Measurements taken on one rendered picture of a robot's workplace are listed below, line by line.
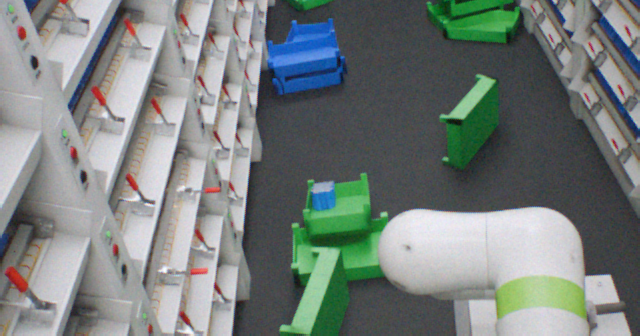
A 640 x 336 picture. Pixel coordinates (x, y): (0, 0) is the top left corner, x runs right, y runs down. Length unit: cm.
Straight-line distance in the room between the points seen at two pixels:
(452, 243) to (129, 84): 73
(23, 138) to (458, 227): 59
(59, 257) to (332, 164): 168
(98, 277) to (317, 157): 162
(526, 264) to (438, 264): 12
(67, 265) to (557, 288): 66
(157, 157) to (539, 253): 86
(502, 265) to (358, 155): 169
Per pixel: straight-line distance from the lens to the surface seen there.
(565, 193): 244
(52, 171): 104
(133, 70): 149
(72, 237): 110
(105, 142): 128
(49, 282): 104
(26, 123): 100
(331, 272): 193
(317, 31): 353
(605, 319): 164
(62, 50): 118
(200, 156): 185
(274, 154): 273
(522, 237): 101
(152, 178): 150
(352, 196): 245
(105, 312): 121
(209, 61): 228
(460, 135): 245
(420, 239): 102
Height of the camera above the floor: 156
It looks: 36 degrees down
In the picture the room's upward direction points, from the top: 11 degrees counter-clockwise
